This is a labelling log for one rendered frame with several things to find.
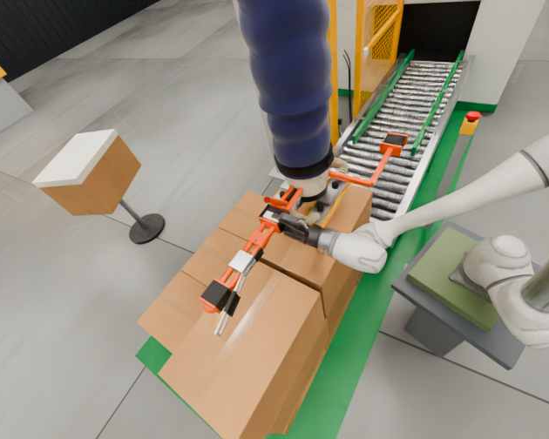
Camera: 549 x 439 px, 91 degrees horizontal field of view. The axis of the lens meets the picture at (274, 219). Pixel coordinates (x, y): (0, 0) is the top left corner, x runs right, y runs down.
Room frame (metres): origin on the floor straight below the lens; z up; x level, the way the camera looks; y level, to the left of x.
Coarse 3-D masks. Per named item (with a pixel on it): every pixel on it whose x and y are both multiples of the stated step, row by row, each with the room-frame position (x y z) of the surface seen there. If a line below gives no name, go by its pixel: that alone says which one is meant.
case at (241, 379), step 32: (256, 288) 0.55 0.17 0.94; (288, 288) 0.51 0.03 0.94; (224, 320) 0.46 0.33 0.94; (256, 320) 0.42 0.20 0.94; (288, 320) 0.38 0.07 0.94; (320, 320) 0.42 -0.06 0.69; (192, 352) 0.38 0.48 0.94; (224, 352) 0.34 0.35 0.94; (256, 352) 0.30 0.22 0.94; (288, 352) 0.27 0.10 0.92; (192, 384) 0.26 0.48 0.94; (224, 384) 0.23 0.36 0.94; (256, 384) 0.20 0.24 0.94; (288, 384) 0.21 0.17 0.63; (224, 416) 0.13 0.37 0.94; (256, 416) 0.11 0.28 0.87
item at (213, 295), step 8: (216, 280) 0.46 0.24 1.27; (208, 288) 0.44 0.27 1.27; (216, 288) 0.43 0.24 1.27; (224, 288) 0.42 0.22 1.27; (200, 296) 0.42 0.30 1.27; (208, 296) 0.41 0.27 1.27; (216, 296) 0.40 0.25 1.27; (224, 296) 0.40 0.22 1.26; (208, 304) 0.39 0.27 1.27; (216, 304) 0.38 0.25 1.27; (224, 304) 0.39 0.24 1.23; (216, 312) 0.38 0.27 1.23
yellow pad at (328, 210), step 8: (328, 184) 0.85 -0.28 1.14; (336, 184) 0.80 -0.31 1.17; (344, 184) 0.81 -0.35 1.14; (344, 192) 0.77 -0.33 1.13; (336, 200) 0.74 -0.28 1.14; (312, 208) 0.73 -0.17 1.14; (320, 208) 0.70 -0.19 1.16; (328, 208) 0.71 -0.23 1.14; (320, 216) 0.68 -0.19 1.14; (328, 216) 0.67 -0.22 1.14; (320, 224) 0.64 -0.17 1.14
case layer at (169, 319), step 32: (224, 224) 1.34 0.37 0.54; (256, 224) 1.24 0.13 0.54; (192, 256) 1.14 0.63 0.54; (224, 256) 1.06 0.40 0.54; (192, 288) 0.90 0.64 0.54; (352, 288) 0.73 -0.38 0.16; (160, 320) 0.75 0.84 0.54; (192, 320) 0.69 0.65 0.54; (320, 352) 0.39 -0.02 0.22; (288, 416) 0.13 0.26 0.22
